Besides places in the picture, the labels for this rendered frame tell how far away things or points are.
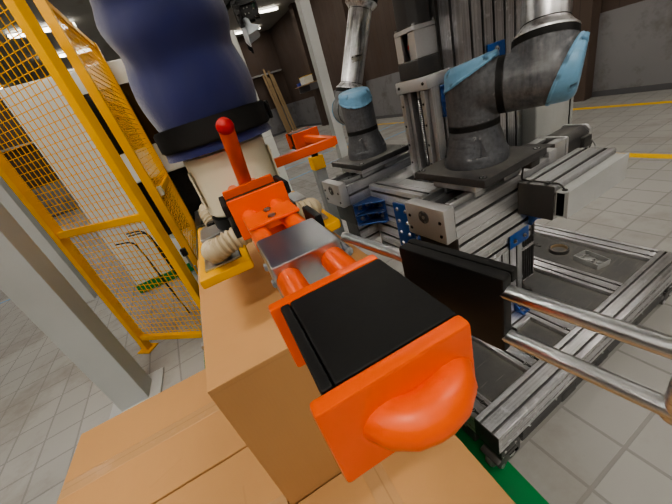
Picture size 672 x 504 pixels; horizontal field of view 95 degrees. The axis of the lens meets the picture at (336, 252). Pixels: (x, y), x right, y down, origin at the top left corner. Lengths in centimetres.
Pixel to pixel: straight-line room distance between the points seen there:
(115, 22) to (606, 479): 169
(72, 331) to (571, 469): 223
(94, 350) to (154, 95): 171
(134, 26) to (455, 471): 99
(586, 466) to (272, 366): 118
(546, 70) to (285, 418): 83
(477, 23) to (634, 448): 143
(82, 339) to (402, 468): 174
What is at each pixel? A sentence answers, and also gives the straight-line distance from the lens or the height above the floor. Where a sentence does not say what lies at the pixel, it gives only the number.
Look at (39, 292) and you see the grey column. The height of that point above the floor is 86.
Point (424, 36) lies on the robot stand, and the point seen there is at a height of 135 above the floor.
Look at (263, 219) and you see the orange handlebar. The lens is 36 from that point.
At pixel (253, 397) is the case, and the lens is 61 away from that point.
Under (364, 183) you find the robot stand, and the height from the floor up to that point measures 96.
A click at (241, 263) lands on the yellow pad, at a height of 107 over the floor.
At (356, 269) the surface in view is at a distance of 19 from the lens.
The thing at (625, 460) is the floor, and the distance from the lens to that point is 155.
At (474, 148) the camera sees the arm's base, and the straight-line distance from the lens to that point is 83.
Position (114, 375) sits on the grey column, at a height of 26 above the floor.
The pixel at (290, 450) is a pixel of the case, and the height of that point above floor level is 71.
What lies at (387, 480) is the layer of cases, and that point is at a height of 54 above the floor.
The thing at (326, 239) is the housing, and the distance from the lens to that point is 26.
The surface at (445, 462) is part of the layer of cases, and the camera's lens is 85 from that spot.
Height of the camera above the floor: 131
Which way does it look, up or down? 28 degrees down
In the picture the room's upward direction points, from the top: 18 degrees counter-clockwise
